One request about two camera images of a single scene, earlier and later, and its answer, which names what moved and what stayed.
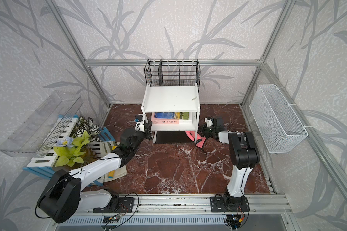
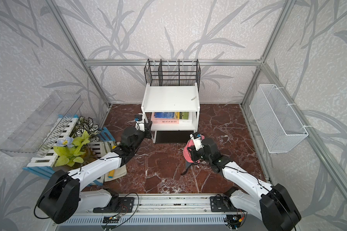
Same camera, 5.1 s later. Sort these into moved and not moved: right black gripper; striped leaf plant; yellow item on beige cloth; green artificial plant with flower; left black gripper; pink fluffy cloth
Moved: pink fluffy cloth; right black gripper
Not moved: yellow item on beige cloth; striped leaf plant; left black gripper; green artificial plant with flower
